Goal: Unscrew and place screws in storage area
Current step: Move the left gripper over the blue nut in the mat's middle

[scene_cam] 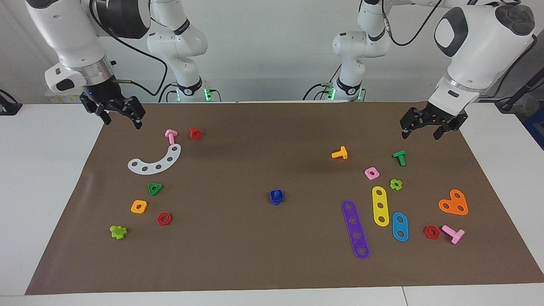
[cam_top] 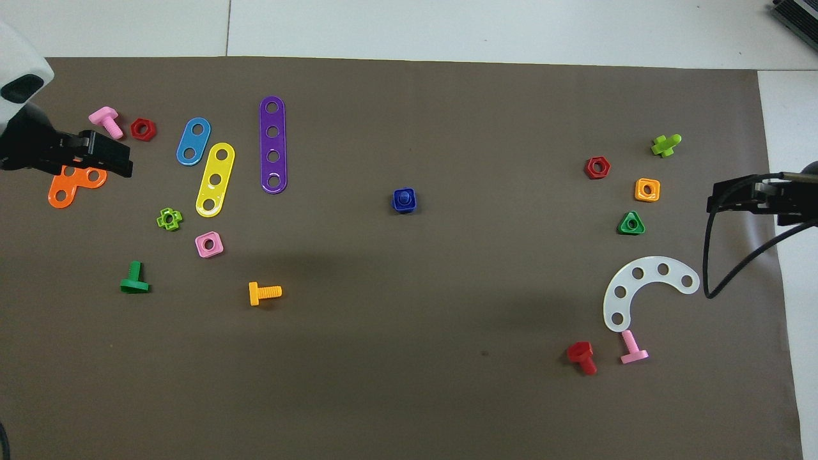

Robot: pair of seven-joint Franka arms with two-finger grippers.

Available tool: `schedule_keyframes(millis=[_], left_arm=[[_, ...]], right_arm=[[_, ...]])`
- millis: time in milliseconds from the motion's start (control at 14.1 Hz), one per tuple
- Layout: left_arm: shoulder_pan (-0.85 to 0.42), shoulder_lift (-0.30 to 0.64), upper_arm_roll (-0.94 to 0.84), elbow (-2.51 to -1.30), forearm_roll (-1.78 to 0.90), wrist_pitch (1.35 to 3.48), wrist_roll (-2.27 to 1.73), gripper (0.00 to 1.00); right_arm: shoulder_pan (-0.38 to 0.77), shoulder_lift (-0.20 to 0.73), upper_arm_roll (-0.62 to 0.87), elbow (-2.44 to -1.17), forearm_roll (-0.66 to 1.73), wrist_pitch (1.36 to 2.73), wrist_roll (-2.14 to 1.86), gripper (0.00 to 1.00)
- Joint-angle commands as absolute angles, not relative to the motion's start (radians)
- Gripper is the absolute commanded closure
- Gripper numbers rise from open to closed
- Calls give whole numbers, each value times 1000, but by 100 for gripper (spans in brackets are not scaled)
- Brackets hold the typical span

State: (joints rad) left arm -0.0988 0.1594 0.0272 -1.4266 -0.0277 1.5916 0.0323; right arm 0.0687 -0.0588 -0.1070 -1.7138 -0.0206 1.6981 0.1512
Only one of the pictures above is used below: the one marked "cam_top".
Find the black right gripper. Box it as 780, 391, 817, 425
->
706, 163, 818, 226

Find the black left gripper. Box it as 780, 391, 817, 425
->
0, 105, 134, 178

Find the blue square plastic nut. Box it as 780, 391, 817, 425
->
391, 187, 419, 214

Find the pink plastic screw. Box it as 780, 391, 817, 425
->
619, 329, 650, 365
88, 106, 125, 140

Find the orange three-hole plastic plate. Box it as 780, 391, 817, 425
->
48, 165, 108, 209

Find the light green cross screw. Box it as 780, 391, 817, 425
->
651, 134, 683, 158

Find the blue two-hole plastic strip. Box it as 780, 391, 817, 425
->
176, 117, 212, 167

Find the white curved five-hole plate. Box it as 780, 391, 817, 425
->
603, 256, 701, 334

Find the yellow three-hole plastic strip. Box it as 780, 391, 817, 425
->
195, 142, 236, 218

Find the dark green plastic screw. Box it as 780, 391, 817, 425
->
120, 261, 151, 295

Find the pink square plastic nut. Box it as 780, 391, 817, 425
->
195, 231, 225, 259

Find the purple four-hole plastic strip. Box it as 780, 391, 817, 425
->
259, 96, 288, 194

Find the dark ribbed metal device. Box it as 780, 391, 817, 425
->
770, 0, 818, 36

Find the orange plastic screw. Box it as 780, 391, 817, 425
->
248, 281, 283, 307

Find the red plastic screw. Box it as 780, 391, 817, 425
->
566, 341, 598, 376

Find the brown table mat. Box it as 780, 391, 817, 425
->
0, 56, 803, 460

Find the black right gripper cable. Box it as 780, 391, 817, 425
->
702, 171, 818, 300

